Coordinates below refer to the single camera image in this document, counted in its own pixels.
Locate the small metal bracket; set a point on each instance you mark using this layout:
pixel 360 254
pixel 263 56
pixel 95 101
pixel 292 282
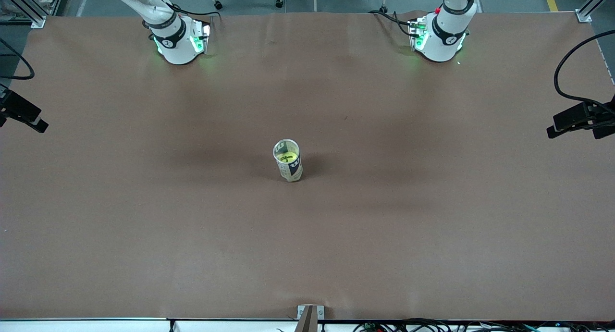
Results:
pixel 321 313

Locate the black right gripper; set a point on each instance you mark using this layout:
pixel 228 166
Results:
pixel 5 101

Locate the brown wooden post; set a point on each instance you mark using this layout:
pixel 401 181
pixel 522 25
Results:
pixel 307 322

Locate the brown paper table cover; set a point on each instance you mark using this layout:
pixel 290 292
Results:
pixel 307 236

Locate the white table edge rail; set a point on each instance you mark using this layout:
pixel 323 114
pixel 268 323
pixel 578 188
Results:
pixel 96 326

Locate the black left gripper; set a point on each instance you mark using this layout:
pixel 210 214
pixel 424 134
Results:
pixel 606 115

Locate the clear tennis ball can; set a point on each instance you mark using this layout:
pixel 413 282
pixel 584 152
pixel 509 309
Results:
pixel 293 168

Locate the aluminium frame post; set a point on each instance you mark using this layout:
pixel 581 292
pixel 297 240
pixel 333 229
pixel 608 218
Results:
pixel 36 20
pixel 584 16

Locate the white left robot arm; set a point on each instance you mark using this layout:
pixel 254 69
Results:
pixel 444 43

